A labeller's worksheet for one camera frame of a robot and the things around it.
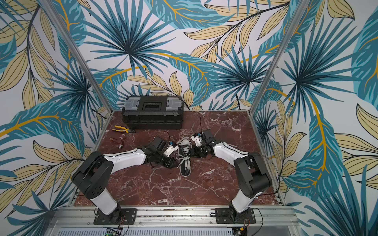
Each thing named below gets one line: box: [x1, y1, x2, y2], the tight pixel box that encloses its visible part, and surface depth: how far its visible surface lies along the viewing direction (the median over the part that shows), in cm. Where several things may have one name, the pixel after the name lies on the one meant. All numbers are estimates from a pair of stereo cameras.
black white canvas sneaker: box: [178, 138, 193, 178], surface depth 90 cm
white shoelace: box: [175, 146, 191, 171], surface depth 90 cm
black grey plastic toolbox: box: [121, 95, 184, 130], surface depth 100 cm
